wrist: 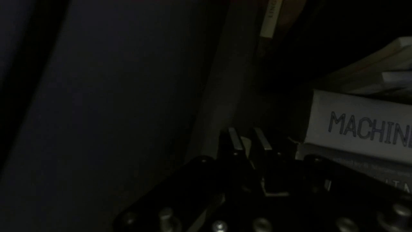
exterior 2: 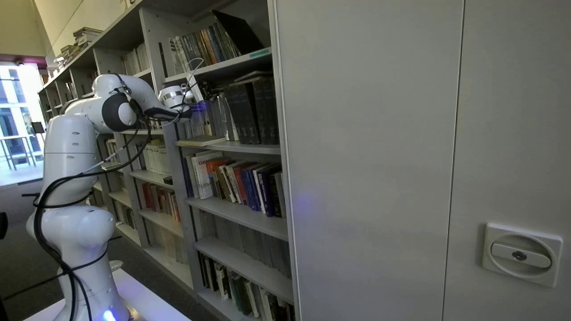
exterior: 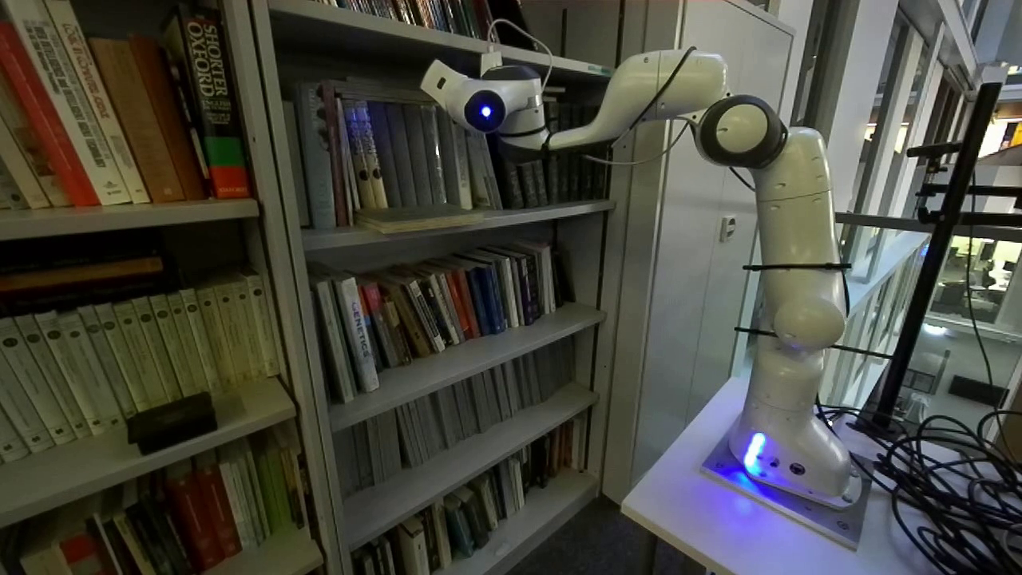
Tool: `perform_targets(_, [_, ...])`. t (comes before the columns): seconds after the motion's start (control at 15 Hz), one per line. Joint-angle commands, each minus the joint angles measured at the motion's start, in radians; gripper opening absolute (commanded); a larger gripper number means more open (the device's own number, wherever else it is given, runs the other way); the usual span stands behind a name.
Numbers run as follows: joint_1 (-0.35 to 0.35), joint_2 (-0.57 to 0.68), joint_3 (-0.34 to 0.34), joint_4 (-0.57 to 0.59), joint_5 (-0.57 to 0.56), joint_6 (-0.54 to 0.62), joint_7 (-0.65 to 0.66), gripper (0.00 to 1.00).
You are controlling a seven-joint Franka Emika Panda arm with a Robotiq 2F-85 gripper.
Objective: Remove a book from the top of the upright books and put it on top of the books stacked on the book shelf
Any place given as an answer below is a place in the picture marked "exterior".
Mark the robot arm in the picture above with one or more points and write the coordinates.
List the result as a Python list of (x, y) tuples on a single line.
[(798, 239)]

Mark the row of colourful paperback books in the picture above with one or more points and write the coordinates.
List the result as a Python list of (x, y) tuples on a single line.
[(423, 311)]

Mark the row of dark upright books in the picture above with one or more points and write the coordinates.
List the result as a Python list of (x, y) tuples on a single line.
[(559, 180)]

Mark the row of thin grey books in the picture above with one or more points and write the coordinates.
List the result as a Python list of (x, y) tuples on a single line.
[(455, 415)]

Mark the row of grey upright books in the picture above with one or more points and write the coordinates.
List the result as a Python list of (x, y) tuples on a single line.
[(399, 160)]

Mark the row of mixed leaning books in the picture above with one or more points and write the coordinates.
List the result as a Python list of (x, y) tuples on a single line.
[(479, 503)]

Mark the grey book lying flat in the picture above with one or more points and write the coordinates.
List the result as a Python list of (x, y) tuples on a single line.
[(375, 89)]

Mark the row of red and green books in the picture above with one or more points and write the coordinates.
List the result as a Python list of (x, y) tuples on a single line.
[(200, 503)]

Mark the row of white books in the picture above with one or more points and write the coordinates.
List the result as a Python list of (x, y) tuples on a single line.
[(120, 359)]

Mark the stack of dark flat books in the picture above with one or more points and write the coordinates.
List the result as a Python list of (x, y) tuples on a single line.
[(72, 275)]

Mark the row of large hardcover books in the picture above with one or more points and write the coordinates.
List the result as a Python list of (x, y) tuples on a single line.
[(104, 112)]

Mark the grey metal bookshelf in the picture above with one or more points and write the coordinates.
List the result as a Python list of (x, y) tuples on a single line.
[(120, 459), (447, 363)]

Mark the grey metal cabinet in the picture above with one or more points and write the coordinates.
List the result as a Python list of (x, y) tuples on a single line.
[(687, 319)]

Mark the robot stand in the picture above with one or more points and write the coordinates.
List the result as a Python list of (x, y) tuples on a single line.
[(718, 511)]

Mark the black box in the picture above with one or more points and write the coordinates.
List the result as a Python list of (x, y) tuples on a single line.
[(172, 422)]

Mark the glass railing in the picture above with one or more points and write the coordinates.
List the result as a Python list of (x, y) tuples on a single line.
[(878, 295)]

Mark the black stand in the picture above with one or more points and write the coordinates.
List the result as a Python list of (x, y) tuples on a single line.
[(930, 263)]

